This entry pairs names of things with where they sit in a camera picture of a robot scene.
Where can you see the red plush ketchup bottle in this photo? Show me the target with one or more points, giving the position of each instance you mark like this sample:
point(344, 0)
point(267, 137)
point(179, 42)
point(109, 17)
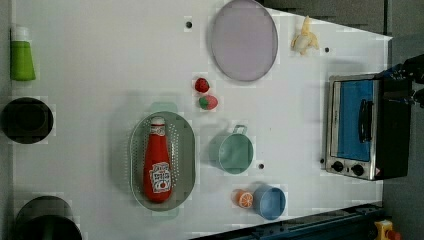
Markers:
point(157, 177)

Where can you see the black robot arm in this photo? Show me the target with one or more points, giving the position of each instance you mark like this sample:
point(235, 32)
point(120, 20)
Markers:
point(412, 70)

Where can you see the red green toy strawberry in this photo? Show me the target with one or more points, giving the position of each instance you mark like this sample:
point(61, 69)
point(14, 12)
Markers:
point(208, 102)

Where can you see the toy orange slice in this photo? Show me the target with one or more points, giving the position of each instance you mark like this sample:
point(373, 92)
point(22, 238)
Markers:
point(243, 199)

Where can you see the lilac round plate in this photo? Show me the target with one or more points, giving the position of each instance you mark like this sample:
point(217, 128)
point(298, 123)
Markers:
point(244, 40)

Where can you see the blue cup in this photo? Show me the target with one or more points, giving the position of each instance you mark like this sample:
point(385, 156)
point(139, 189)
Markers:
point(269, 202)

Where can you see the peeled toy banana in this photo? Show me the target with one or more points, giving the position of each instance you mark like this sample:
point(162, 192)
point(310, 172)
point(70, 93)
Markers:
point(306, 39)

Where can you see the silver toaster oven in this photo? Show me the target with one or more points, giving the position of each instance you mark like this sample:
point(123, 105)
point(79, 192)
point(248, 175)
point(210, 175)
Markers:
point(368, 127)

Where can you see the black round bowl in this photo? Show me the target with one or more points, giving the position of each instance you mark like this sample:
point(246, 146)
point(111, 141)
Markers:
point(26, 120)

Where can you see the black round pot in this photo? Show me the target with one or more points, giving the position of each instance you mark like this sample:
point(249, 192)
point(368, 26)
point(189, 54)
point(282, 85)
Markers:
point(46, 218)

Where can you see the green bottle white cap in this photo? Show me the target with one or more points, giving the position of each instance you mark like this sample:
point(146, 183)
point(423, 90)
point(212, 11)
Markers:
point(21, 65)

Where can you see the yellow red toy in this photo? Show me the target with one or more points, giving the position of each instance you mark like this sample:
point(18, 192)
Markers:
point(385, 231)

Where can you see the green cup with handle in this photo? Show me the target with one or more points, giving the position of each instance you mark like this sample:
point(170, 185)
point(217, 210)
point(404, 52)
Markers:
point(232, 151)

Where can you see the blue metal rail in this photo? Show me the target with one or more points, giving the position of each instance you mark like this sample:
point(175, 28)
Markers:
point(353, 223)

